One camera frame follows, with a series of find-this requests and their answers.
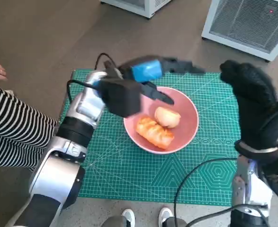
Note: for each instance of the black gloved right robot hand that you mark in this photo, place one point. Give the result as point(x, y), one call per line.
point(257, 108)

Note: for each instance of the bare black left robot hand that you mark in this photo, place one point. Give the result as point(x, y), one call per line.
point(147, 71)

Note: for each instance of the round toy bread bun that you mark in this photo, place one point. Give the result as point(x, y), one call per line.
point(167, 117)

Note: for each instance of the pink bowl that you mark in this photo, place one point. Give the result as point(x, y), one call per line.
point(186, 113)

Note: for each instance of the long braided toy bread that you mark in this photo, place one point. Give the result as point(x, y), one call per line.
point(153, 133)

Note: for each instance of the small white cabinet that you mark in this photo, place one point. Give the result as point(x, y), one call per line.
point(138, 6)

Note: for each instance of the large white mesh cabinet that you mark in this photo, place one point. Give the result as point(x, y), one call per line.
point(247, 23)

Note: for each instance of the green cutting mat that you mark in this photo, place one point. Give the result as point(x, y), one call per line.
point(129, 170)

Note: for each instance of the beige shoe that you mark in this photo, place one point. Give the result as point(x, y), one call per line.
point(9, 91)

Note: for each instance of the dark grey leg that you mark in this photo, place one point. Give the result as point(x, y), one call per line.
point(113, 222)
point(175, 222)

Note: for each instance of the white shoe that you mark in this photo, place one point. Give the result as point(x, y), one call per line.
point(165, 215)
point(128, 215)

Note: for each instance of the person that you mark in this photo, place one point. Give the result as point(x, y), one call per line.
point(15, 127)

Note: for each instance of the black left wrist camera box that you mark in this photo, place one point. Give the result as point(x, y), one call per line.
point(119, 98)

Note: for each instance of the black metal table frame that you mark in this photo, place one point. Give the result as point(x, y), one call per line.
point(62, 110)

